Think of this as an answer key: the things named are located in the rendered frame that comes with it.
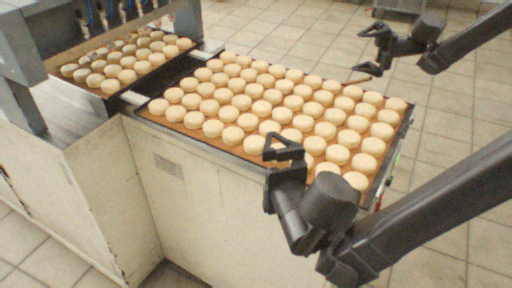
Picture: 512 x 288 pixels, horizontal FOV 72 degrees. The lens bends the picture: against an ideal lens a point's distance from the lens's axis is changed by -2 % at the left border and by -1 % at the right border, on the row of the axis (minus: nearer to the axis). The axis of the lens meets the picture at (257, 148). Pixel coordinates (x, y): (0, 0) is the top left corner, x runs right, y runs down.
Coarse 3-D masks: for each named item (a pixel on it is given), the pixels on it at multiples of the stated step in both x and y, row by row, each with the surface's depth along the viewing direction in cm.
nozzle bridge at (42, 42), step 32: (0, 0) 72; (32, 0) 72; (64, 0) 76; (96, 0) 91; (160, 0) 110; (192, 0) 115; (0, 32) 68; (32, 32) 80; (64, 32) 87; (96, 32) 92; (128, 32) 98; (192, 32) 135; (0, 64) 77; (32, 64) 75; (0, 96) 89; (32, 96) 88; (32, 128) 91
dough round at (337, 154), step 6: (336, 144) 77; (330, 150) 76; (336, 150) 76; (342, 150) 76; (348, 150) 76; (330, 156) 75; (336, 156) 74; (342, 156) 74; (348, 156) 75; (330, 162) 75; (336, 162) 74; (342, 162) 74
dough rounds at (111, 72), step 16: (160, 32) 122; (96, 48) 113; (128, 48) 112; (144, 48) 112; (160, 48) 113; (176, 48) 112; (64, 64) 105; (80, 64) 106; (96, 64) 105; (112, 64) 108; (128, 64) 105; (144, 64) 105; (160, 64) 108; (64, 80) 102; (80, 80) 100; (96, 80) 98; (112, 80) 98; (128, 80) 100
